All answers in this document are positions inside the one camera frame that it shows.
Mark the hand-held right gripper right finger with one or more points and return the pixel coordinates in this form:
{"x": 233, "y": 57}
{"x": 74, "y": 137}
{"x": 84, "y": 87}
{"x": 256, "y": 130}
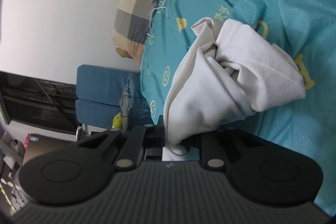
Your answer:
{"x": 204, "y": 145}

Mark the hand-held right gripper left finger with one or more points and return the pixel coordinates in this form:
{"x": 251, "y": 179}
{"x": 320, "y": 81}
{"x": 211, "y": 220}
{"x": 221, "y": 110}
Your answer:
{"x": 155, "y": 138}

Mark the white shirt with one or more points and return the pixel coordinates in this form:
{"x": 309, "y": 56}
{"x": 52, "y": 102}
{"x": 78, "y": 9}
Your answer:
{"x": 223, "y": 98}

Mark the yellow-green plush toy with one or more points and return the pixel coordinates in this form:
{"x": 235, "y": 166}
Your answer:
{"x": 117, "y": 121}

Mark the grey cloth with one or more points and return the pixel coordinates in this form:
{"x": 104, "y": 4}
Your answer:
{"x": 126, "y": 103}

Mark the blue covered chair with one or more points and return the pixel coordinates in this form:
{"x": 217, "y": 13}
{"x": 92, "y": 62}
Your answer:
{"x": 97, "y": 111}
{"x": 105, "y": 79}

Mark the brown cushion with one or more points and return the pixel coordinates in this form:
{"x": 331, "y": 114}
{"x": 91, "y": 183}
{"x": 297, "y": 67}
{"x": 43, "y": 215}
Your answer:
{"x": 123, "y": 52}

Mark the beige refrigerator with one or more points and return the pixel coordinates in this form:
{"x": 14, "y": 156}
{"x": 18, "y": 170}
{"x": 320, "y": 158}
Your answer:
{"x": 39, "y": 150}

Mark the dark barred window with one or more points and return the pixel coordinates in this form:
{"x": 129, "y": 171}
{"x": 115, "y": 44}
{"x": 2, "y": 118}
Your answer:
{"x": 34, "y": 103}

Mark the pink lidded container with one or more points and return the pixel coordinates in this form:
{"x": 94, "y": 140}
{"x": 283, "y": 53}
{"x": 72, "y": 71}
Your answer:
{"x": 27, "y": 142}

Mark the white shelf rack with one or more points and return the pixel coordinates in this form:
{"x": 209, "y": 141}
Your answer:
{"x": 10, "y": 182}

